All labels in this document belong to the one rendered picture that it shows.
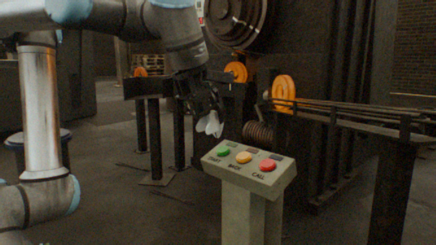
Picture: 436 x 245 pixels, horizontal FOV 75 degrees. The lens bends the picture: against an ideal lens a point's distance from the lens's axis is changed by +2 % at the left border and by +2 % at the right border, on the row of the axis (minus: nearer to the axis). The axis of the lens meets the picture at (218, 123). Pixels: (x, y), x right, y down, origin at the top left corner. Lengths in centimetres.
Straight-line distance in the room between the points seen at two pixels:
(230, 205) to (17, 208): 67
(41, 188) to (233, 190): 67
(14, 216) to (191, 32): 80
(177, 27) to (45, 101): 66
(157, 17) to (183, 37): 7
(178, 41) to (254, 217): 47
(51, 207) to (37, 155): 18
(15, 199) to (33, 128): 23
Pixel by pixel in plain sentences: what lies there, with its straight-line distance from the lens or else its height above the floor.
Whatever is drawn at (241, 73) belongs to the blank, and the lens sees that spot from 167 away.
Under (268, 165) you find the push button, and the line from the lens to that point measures 70.
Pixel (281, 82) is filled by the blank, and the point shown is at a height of 75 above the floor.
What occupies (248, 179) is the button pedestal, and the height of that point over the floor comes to 58.
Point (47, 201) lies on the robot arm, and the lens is 115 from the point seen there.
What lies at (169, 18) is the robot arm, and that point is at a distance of 62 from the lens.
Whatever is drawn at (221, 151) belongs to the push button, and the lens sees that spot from 78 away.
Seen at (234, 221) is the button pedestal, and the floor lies 43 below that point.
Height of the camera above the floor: 87
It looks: 14 degrees down
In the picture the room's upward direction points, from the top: straight up
